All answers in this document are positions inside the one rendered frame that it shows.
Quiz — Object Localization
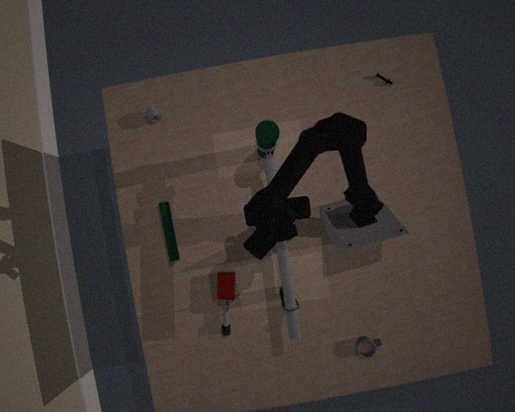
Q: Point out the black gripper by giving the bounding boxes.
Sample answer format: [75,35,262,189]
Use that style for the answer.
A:
[244,196,311,227]

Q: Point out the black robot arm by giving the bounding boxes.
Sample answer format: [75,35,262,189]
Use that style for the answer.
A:
[243,112,384,260]

